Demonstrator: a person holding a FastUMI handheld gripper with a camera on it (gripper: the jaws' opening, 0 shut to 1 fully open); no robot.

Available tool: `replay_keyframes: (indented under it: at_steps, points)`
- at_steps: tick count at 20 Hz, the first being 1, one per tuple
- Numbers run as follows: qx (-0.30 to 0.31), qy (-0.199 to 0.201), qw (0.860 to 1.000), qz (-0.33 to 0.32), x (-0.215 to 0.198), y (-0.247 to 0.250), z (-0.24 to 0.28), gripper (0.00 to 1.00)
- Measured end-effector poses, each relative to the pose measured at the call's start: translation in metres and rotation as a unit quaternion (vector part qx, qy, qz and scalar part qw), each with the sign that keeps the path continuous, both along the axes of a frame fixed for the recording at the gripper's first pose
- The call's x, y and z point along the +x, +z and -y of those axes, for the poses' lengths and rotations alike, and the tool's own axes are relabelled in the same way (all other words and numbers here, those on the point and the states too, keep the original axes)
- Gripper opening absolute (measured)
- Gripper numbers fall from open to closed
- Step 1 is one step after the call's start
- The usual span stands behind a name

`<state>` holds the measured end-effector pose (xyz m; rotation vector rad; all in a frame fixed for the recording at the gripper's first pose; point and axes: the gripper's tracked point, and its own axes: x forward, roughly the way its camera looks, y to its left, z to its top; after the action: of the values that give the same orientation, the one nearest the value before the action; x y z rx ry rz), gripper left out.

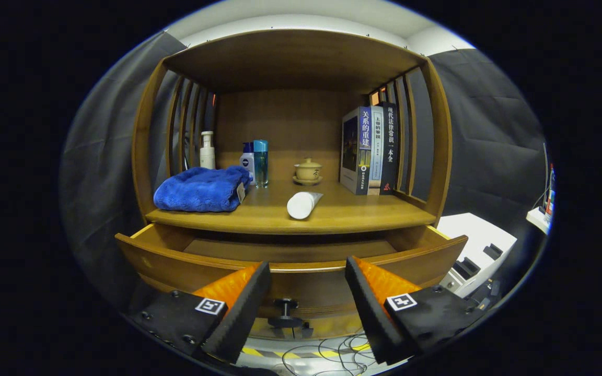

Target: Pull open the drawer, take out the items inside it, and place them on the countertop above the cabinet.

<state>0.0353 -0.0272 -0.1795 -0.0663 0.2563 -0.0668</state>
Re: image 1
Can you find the blue towel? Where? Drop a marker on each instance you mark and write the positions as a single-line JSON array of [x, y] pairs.
[[196, 190]]

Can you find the white pump bottle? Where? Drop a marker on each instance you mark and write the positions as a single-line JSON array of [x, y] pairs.
[[207, 156]]

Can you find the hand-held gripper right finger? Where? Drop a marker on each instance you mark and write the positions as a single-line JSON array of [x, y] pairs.
[[371, 313]]

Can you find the black drawer knob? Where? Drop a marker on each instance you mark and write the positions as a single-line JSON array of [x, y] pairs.
[[285, 304]]

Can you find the red capped bottle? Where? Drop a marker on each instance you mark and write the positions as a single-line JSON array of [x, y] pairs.
[[549, 188]]

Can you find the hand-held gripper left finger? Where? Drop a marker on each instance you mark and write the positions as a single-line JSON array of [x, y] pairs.
[[243, 318]]

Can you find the small black object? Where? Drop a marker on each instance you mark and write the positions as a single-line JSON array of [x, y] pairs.
[[493, 251], [466, 268]]

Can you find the white squeeze tube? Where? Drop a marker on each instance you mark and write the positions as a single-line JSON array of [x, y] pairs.
[[301, 204]]

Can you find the beige lidded teacup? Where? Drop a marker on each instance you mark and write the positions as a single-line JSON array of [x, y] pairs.
[[308, 169]]

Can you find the beige saucer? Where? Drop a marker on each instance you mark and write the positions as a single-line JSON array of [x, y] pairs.
[[308, 182]]

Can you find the wooden cabinet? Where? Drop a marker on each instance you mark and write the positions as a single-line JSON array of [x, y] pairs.
[[280, 120]]

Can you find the blue spine book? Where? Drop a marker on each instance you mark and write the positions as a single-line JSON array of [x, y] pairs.
[[349, 146]]

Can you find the white side shelf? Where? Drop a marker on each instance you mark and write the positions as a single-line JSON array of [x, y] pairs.
[[537, 219]]

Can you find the wooden countertop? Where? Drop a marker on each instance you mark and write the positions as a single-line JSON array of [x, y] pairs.
[[343, 214]]

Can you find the white bottle with blue cap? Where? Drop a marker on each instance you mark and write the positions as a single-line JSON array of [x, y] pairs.
[[247, 162]]

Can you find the wooden drawer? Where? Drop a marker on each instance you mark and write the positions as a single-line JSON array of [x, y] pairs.
[[311, 292]]

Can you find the black spine book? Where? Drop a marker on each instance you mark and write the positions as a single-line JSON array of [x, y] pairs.
[[390, 151]]

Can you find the clear blue bottle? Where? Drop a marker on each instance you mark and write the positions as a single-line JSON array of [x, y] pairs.
[[261, 164]]

